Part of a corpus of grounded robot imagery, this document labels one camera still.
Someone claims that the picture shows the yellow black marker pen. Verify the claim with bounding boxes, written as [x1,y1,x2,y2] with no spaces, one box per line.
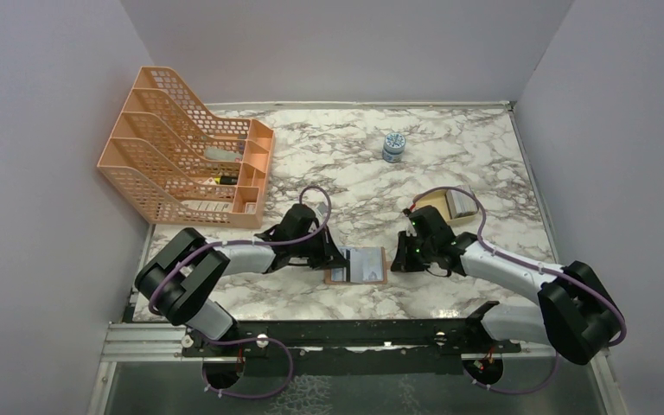
[203,176,238,185]

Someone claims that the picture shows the orange plastic file organizer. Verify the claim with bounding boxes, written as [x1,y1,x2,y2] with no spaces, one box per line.
[97,67,275,229]

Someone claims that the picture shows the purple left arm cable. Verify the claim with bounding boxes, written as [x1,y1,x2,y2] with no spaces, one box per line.
[147,184,333,316]

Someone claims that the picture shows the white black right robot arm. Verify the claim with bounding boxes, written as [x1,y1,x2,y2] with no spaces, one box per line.
[391,206,626,365]

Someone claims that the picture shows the silver card number side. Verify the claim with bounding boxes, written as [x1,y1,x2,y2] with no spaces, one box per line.
[329,267,349,283]

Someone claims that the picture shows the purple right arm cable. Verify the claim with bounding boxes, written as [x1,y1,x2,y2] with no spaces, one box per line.
[403,186,628,396]

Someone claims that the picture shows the small blue white jar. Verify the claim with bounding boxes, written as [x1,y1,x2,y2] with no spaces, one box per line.
[381,132,406,163]

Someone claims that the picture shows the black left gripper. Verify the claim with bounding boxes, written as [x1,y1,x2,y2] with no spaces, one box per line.
[290,224,348,270]

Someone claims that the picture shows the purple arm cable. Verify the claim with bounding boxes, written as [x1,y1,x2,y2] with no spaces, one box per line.
[403,186,628,396]
[147,184,333,316]

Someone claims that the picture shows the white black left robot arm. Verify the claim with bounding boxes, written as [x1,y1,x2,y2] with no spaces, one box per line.
[134,203,349,355]

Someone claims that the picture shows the tan leather card holder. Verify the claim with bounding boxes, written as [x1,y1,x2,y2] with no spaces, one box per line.
[324,246,388,284]

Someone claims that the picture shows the silver vip credit card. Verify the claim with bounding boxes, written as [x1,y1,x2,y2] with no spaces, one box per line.
[362,247,386,284]

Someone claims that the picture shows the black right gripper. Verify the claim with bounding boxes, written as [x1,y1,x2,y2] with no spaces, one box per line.
[391,229,436,271]

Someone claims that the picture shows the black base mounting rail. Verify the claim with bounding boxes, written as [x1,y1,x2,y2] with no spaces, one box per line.
[182,302,520,377]

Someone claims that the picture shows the white boxes in organizer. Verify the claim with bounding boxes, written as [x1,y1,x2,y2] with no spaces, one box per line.
[182,200,233,213]

